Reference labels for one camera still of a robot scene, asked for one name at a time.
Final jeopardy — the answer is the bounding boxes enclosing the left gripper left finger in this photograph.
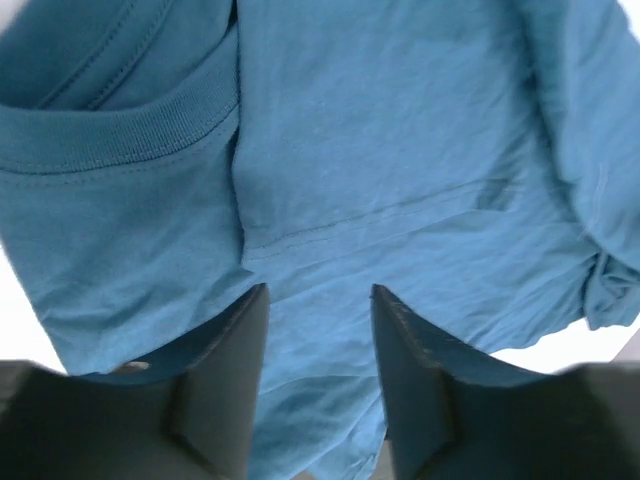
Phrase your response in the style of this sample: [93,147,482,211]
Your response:
[1,284,269,480]

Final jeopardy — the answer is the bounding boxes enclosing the dark blue t-shirt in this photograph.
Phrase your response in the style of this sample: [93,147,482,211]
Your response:
[1,1,639,479]

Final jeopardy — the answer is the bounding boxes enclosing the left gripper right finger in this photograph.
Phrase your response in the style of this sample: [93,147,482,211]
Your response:
[371,285,639,480]

